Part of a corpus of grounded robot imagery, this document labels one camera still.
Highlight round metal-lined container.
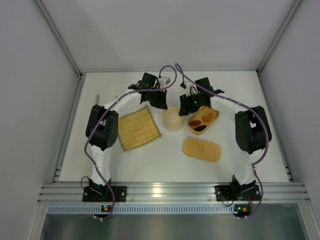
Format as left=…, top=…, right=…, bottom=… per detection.
left=162, top=120, right=184, bottom=132

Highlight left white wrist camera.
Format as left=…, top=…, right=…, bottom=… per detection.
left=158, top=76, right=171, bottom=89

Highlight beige oval lunch box lid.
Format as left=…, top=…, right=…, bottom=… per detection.
left=182, top=137, right=221, bottom=163

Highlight beige oval lunch box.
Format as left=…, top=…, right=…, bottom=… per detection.
left=187, top=106, right=220, bottom=135

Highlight black spiky food piece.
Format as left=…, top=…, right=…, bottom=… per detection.
left=193, top=125, right=207, bottom=132

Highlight orange fried food piece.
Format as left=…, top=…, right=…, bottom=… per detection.
left=202, top=113, right=214, bottom=123

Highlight bamboo mat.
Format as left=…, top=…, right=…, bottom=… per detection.
left=118, top=106, right=162, bottom=152

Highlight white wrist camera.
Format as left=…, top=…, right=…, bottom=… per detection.
left=180, top=81, right=198, bottom=95
left=158, top=76, right=171, bottom=89

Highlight red-brown sausage food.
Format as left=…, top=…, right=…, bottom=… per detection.
left=188, top=120, right=202, bottom=127

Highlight metal tongs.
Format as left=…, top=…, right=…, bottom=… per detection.
left=95, top=94, right=118, bottom=106

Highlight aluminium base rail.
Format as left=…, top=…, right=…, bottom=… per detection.
left=37, top=182, right=310, bottom=204

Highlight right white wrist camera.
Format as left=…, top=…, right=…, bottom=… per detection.
left=180, top=81, right=198, bottom=95

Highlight round beige lid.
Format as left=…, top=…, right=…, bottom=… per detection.
left=162, top=106, right=184, bottom=126

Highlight slotted grey cable duct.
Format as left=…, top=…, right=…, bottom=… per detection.
left=47, top=204, right=236, bottom=215

